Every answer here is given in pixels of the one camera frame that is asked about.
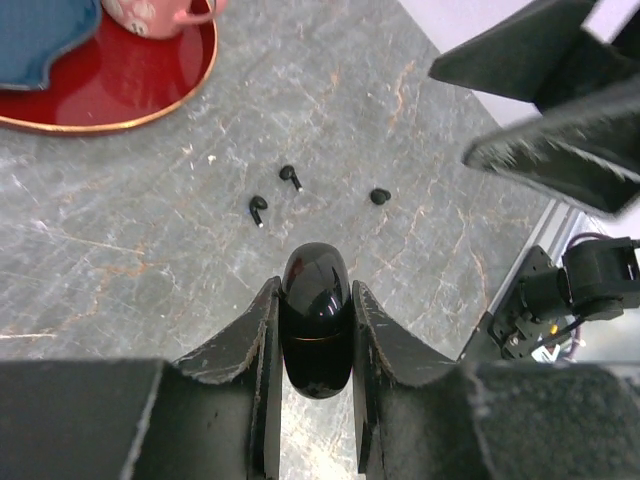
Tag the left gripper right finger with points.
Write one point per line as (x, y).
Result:
(420, 415)

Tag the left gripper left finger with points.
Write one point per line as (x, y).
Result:
(212, 414)

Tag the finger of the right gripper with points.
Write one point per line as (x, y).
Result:
(585, 152)
(542, 55)

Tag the black glossy charging case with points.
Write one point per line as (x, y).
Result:
(316, 321)

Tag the black stem earbud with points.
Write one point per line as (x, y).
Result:
(256, 205)
(288, 173)

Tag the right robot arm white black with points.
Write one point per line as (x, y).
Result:
(545, 304)

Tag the black round earbud right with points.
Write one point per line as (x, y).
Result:
(379, 196)

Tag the red round tray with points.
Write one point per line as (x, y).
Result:
(117, 80)

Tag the pink patterned mug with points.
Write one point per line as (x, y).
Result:
(158, 19)

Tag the blue leaf-shaped dish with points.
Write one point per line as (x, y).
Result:
(36, 33)

